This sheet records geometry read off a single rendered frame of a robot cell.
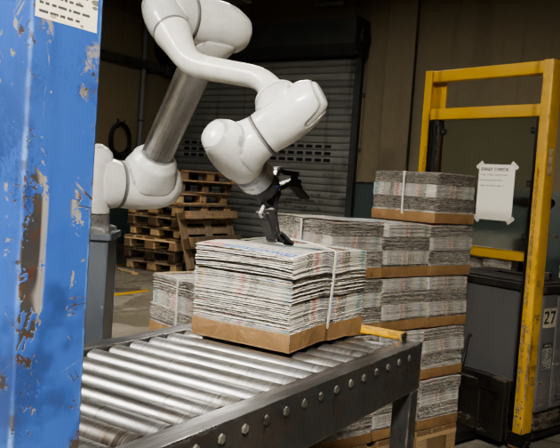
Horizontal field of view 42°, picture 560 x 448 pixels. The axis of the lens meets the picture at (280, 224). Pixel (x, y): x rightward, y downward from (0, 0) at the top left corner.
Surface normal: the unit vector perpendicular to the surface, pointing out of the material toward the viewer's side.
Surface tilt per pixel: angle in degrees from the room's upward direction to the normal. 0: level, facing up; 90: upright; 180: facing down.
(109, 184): 91
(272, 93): 60
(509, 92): 90
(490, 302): 90
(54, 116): 90
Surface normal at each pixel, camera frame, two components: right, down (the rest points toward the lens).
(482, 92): -0.54, 0.00
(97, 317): 0.07, 0.06
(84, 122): 0.84, 0.08
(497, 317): -0.77, -0.02
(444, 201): 0.64, 0.07
